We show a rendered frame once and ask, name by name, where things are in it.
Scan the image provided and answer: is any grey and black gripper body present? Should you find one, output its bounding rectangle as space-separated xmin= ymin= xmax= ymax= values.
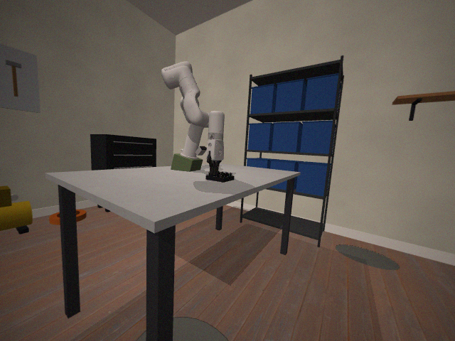
xmin=206 ymin=139 xmax=224 ymax=161

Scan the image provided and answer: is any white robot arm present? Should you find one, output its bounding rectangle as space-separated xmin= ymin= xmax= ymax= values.
xmin=161 ymin=61 xmax=225 ymax=159

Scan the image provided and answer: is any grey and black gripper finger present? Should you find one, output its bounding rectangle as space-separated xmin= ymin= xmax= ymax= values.
xmin=207 ymin=151 xmax=216 ymax=175
xmin=215 ymin=161 xmax=221 ymax=175

